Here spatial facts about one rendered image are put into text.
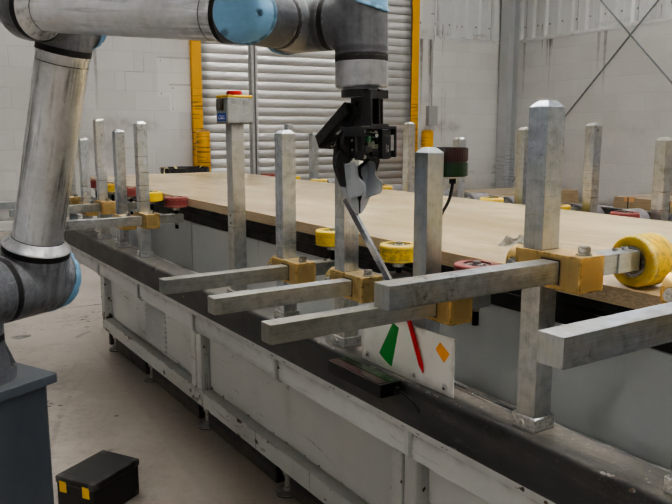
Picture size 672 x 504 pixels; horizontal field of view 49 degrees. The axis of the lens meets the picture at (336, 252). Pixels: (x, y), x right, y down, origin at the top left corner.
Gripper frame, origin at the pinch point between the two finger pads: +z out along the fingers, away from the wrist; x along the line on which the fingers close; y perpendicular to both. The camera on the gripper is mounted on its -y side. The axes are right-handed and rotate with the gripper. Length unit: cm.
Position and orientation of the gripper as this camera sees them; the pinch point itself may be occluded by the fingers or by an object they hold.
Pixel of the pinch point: (356, 206)
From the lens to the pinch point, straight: 130.3
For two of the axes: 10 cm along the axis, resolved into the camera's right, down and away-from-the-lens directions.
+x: 8.4, -1.0, 5.3
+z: 0.1, 9.9, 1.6
